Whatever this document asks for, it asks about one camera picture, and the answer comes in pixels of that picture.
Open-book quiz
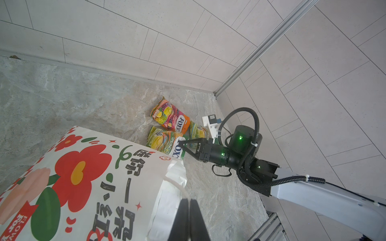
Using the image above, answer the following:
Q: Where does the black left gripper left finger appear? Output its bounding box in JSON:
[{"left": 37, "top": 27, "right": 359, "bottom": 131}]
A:
[{"left": 168, "top": 199, "right": 190, "bottom": 241}]

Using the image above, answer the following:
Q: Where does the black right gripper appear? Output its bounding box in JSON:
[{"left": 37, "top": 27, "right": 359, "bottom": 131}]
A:
[{"left": 179, "top": 138, "right": 229, "bottom": 165}]

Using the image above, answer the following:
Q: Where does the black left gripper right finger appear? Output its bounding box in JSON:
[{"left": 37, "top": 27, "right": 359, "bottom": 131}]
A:
[{"left": 189, "top": 199, "right": 211, "bottom": 241}]

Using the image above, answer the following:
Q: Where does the green Fox's spring tea bag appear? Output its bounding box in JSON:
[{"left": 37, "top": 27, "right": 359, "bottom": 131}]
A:
[{"left": 146, "top": 126, "right": 186, "bottom": 160}]

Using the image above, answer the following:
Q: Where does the orange pink Fox's candy bag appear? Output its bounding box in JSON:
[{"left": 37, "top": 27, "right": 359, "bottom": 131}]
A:
[{"left": 150, "top": 97, "right": 191, "bottom": 135}]

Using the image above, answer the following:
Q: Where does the floral white paper bag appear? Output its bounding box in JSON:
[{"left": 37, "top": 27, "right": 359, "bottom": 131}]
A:
[{"left": 1, "top": 126, "right": 187, "bottom": 241}]

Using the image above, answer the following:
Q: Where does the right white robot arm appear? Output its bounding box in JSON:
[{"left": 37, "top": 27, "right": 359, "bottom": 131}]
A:
[{"left": 179, "top": 107, "right": 386, "bottom": 241}]

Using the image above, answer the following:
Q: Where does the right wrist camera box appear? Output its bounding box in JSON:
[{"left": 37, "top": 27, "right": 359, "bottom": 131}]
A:
[{"left": 202, "top": 114, "right": 222, "bottom": 144}]

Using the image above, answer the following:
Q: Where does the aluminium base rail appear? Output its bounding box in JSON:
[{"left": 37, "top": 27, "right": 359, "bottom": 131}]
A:
[{"left": 248, "top": 212, "right": 288, "bottom": 241}]

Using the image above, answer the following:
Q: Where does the aluminium right corner post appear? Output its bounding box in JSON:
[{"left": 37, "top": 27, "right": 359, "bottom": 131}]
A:
[{"left": 214, "top": 0, "right": 318, "bottom": 98}]

